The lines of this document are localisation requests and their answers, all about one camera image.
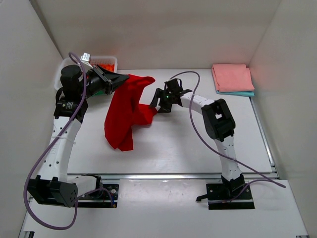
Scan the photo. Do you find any red t shirt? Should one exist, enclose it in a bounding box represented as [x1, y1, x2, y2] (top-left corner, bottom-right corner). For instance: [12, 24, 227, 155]
[104, 74, 158, 151]

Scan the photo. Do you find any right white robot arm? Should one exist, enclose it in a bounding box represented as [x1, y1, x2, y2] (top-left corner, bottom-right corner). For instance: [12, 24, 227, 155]
[150, 87, 245, 197]

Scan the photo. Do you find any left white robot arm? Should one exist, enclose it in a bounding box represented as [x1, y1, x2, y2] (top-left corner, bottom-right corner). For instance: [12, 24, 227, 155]
[27, 64, 129, 207]

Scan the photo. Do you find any green t shirt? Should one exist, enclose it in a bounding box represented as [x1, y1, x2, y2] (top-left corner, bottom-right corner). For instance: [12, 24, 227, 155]
[94, 91, 105, 96]

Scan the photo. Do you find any orange t shirt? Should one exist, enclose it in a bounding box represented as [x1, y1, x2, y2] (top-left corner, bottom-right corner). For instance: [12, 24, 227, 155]
[92, 63, 114, 73]

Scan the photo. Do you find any white plastic basket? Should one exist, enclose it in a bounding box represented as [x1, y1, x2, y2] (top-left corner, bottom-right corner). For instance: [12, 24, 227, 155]
[54, 56, 117, 90]

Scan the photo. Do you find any folded pink t shirt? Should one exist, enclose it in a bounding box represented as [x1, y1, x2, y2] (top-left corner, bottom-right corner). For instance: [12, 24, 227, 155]
[211, 64, 255, 93]

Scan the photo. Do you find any folded teal t shirt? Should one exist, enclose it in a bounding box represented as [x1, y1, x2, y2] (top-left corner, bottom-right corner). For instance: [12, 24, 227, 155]
[216, 91, 254, 97]

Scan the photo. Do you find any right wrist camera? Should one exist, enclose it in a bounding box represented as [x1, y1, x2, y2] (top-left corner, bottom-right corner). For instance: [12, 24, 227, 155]
[164, 78, 192, 96]

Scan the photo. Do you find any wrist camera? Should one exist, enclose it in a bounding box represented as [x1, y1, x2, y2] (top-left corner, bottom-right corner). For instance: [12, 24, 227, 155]
[80, 53, 93, 70]
[164, 78, 192, 96]

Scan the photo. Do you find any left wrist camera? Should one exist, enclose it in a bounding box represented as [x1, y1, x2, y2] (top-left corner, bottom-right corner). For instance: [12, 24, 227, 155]
[80, 53, 93, 70]

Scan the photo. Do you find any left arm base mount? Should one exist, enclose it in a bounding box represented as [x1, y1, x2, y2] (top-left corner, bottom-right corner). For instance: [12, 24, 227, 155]
[68, 174, 119, 208]

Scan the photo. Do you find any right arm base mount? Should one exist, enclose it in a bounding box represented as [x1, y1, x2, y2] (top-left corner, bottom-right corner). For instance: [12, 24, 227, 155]
[196, 183, 255, 210]

